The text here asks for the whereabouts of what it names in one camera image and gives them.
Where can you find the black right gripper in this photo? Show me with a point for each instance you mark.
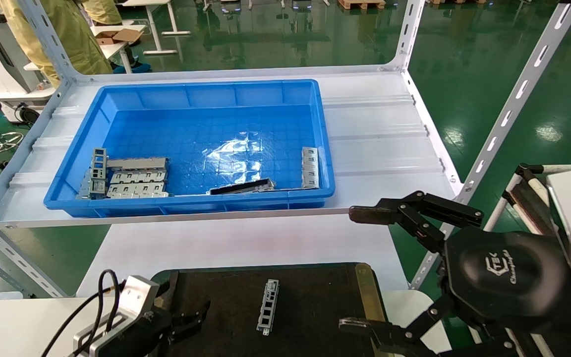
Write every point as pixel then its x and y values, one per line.
pixel 508 277

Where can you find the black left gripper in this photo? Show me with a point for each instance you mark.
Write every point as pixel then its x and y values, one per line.
pixel 142 337

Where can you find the silver bracket with square holes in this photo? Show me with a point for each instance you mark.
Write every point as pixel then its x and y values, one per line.
pixel 98 161
pixel 269 302

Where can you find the dark long metal part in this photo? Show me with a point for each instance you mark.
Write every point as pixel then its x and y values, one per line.
pixel 243 187

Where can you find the black work mat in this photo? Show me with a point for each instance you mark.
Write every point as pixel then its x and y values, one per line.
pixel 315 307

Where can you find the grey slotted metal shelf rack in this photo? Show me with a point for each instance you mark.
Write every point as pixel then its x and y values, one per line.
pixel 374 148

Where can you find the long grey metal channel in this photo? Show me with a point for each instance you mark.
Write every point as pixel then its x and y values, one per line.
pixel 137 163

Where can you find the large blue plastic bin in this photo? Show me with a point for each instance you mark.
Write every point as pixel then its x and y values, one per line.
pixel 191 134

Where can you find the white desk with metal legs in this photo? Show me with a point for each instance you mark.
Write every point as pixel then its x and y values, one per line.
pixel 112 49
pixel 152 29

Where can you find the person in yellow coat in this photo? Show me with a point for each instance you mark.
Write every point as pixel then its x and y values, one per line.
pixel 102 12
pixel 85 52

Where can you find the wooden pallet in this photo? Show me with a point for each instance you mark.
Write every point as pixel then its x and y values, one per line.
pixel 360 4

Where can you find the open brown cardboard box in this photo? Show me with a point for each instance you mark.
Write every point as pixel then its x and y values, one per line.
pixel 119 35

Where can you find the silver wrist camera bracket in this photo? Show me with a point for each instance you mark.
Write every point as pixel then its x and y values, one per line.
pixel 137 295

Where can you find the white tube frame stand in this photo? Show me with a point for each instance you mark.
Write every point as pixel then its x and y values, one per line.
pixel 531 206

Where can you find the grey metal bracket piece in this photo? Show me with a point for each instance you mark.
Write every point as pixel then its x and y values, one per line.
pixel 89 188

